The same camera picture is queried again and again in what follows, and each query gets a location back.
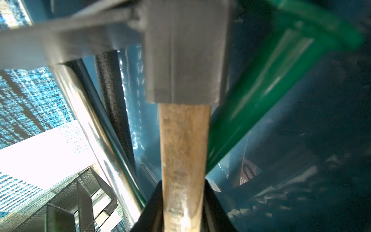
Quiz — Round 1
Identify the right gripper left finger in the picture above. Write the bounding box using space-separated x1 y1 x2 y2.
130 181 164 232

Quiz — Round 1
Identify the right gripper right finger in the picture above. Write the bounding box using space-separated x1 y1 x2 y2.
201 180 237 232

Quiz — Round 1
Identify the chrome hoe blue grip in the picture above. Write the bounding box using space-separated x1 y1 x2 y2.
49 60 146 225

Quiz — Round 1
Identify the grey hoe red grip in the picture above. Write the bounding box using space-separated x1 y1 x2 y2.
94 50 136 170

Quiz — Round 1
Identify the wooden handle dark hoe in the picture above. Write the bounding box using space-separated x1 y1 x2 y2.
1 1 236 232

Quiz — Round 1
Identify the green hoe red grip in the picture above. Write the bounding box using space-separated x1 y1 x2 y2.
206 1 364 172

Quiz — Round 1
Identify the teal plastic storage box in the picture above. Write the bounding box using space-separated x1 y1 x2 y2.
116 1 371 232

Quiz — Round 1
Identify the black wire shelf rack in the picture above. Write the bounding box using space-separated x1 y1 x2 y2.
1 168 132 232

